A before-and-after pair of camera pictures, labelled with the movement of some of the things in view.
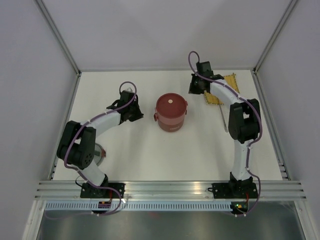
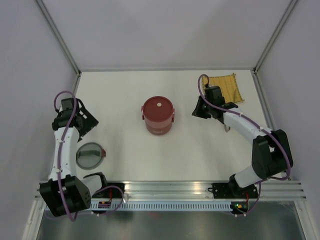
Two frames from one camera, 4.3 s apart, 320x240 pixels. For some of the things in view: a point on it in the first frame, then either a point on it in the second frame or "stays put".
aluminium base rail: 71,190 stays put
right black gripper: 192,90 → 197,111
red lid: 171,105 → 158,109
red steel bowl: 171,124 → 158,128
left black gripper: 139,115 → 90,122
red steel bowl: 171,108 → 158,109
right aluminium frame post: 282,21 stays put
